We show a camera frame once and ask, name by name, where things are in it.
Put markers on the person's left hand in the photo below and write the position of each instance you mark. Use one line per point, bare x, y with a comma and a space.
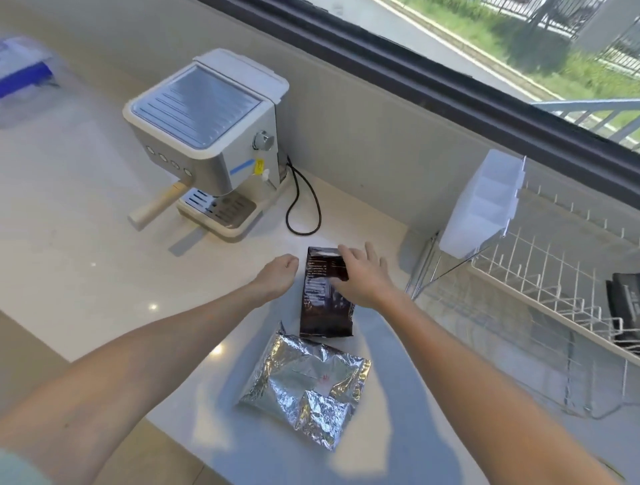
277, 277

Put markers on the person's right hand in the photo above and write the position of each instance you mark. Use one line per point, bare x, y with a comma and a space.
367, 282

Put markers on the dark brown coffee bag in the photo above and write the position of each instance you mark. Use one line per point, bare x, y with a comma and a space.
325, 320

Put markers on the silver foil bag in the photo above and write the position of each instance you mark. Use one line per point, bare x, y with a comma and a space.
305, 389

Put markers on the black B&M coffee bag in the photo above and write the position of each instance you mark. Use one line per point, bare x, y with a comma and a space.
627, 310

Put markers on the person's right forearm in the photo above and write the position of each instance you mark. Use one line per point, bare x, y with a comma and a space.
490, 399

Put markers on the person's left forearm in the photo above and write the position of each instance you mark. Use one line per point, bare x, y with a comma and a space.
125, 380

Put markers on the white espresso machine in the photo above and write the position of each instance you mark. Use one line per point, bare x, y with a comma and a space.
200, 115

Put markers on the white countertop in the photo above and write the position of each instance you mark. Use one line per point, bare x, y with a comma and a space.
100, 225

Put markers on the white plastic cutlery holder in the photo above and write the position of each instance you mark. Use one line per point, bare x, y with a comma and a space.
485, 210

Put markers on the grey metal stair railing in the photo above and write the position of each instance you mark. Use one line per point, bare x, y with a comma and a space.
590, 105

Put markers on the pale green shirt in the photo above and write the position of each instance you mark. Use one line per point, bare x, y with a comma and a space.
15, 469

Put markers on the blue white plastic pack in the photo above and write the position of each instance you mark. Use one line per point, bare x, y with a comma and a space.
25, 70

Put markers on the black metal fence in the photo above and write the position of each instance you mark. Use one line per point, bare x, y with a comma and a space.
550, 10

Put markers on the dark window frame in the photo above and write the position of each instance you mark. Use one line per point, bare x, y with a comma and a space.
400, 65

